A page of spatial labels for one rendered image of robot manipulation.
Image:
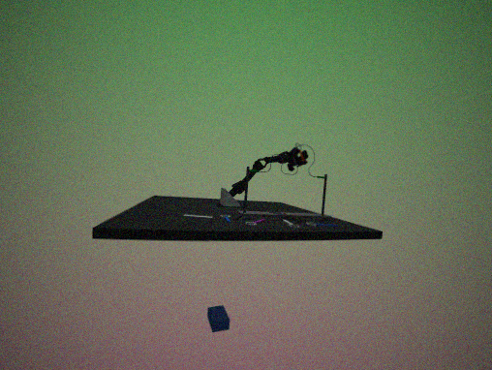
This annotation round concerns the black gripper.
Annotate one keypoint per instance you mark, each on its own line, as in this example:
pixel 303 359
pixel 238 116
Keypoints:
pixel 297 160

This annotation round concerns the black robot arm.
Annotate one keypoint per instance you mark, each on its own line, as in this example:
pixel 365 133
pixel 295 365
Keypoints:
pixel 240 185

